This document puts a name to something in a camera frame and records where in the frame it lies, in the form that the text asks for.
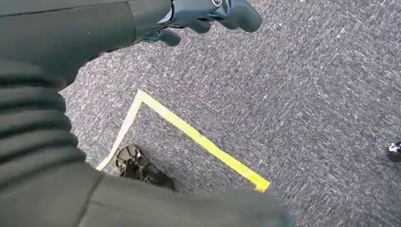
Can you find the grey ribbed left arm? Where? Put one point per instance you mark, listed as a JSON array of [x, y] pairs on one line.
[[31, 125]]

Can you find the blue metal shelf rack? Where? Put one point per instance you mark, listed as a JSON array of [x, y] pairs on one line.
[[395, 147]]

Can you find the black robot foot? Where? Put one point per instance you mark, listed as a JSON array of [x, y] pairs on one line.
[[141, 169]]

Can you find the yellow floor tape rectangle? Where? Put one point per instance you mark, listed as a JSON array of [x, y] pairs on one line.
[[194, 134]]

